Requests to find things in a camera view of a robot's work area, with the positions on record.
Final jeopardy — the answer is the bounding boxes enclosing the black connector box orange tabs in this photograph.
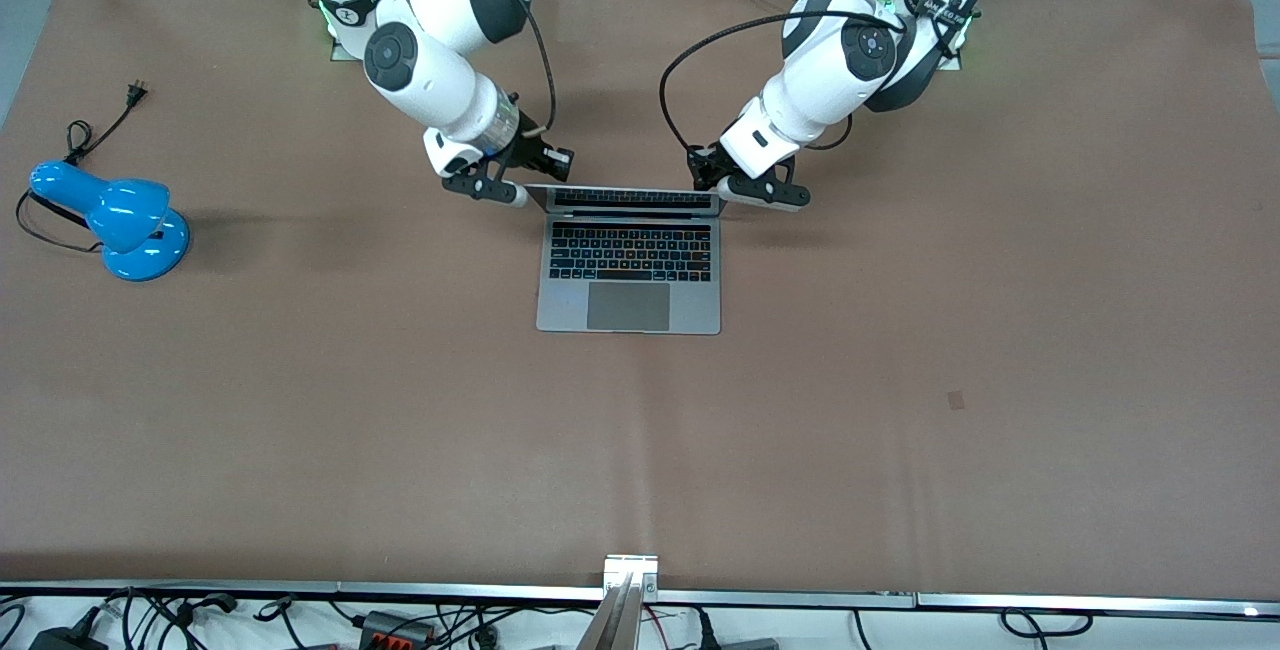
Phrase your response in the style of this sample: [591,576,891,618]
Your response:
[358,610,437,647]

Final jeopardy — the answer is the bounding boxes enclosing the aluminium table edge rail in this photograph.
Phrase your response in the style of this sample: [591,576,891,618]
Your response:
[0,580,1280,621]

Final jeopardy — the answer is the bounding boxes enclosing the black looped floor cable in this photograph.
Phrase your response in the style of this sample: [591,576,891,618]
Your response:
[1000,608,1097,643]

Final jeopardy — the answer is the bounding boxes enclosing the brown table mat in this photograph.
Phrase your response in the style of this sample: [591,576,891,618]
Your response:
[0,0,1259,599]

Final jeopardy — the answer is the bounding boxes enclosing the black power adapter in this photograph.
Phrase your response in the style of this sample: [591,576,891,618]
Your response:
[28,625,111,650]

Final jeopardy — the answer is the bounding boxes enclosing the black lamp cord with plug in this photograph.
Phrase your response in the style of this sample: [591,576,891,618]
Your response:
[14,80,151,256]

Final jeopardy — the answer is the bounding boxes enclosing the aluminium camera mount profile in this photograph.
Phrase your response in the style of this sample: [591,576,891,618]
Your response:
[575,555,661,650]

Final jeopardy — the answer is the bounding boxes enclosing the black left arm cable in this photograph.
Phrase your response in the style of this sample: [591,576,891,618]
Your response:
[659,12,909,156]

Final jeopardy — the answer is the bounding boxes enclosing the grey laptop with black keyboard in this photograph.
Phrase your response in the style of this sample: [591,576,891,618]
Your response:
[524,184,723,336]

